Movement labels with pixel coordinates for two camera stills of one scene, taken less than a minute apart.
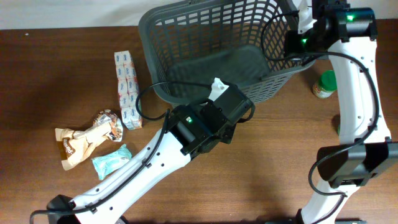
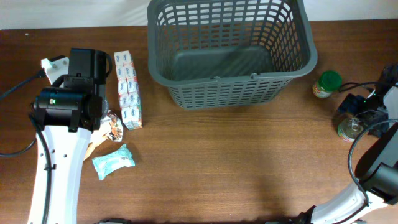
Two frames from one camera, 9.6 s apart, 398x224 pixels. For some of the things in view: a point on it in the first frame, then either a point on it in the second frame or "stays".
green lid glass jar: [326, 85] stays
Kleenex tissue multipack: [127, 88] stays
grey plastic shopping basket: [251, 45] stays
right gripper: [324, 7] -> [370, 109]
